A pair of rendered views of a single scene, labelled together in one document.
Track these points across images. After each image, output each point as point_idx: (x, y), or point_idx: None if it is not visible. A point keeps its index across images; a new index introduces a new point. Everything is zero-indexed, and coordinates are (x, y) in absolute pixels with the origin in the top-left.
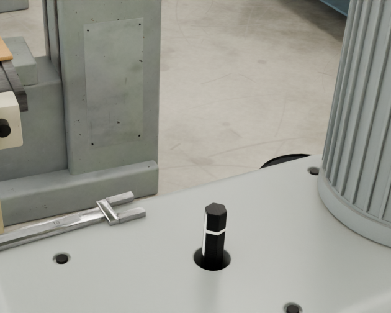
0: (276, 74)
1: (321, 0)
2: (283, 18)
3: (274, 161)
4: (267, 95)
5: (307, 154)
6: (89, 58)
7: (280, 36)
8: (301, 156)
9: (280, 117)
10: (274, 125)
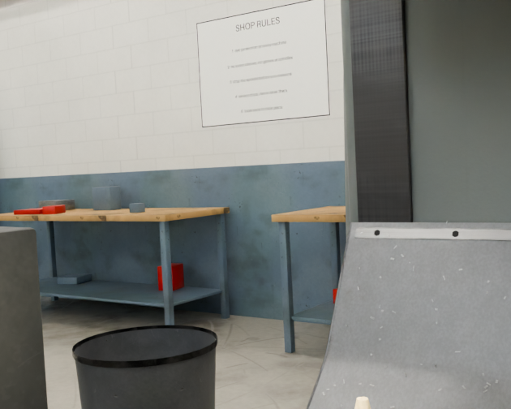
0: (55, 365)
1: (86, 298)
2: (46, 329)
3: (90, 341)
4: (50, 381)
5: (130, 329)
6: None
7: (48, 340)
8: (123, 332)
9: (74, 392)
10: (69, 400)
